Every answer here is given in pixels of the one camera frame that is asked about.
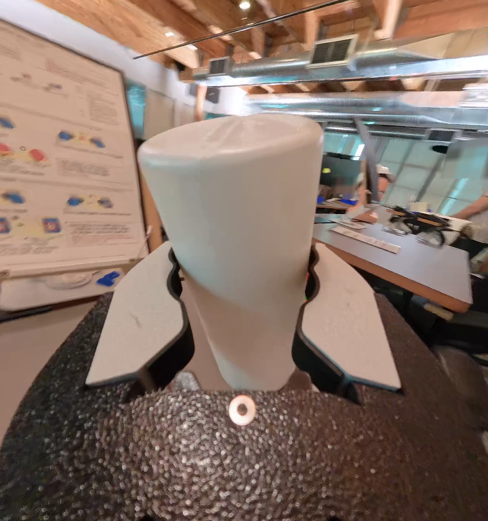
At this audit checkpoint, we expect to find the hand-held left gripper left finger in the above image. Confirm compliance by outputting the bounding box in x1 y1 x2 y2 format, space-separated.
85 244 196 390

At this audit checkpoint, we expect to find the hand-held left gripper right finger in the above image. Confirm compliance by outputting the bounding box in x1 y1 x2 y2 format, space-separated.
291 244 402 395

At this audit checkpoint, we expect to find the white plastic bottle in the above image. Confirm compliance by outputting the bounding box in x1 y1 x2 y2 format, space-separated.
137 113 326 391

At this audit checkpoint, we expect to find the white round disc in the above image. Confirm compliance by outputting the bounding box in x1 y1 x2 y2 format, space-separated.
45 273 90 290

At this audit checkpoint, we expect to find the white paper strip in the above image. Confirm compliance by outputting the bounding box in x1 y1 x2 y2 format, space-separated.
330 226 402 255

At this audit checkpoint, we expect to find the black monitor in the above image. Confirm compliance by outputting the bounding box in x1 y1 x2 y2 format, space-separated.
320 153 363 192

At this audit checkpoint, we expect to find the printed instruction sheet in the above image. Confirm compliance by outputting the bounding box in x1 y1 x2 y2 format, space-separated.
0 12 147 277

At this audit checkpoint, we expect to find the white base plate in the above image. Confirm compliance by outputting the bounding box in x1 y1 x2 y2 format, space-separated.
0 265 131 312

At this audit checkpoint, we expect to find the silver ventilation duct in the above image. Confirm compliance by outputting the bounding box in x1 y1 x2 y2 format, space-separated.
244 90 488 131
191 33 488 86

